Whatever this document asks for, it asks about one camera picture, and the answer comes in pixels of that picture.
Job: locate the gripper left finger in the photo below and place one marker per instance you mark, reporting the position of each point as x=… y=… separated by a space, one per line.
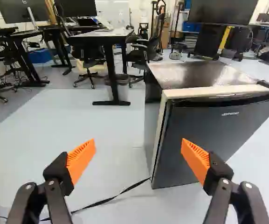
x=59 y=170

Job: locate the small black fridge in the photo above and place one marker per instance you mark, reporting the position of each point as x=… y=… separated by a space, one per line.
x=208 y=112

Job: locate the large black screen on stand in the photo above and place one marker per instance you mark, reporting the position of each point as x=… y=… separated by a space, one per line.
x=220 y=25

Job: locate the black office chair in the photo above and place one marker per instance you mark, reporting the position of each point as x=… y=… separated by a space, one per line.
x=87 y=56

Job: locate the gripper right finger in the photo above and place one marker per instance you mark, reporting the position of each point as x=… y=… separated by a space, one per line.
x=218 y=170

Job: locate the black leg grey top desk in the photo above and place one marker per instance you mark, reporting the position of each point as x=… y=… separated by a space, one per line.
x=106 y=39

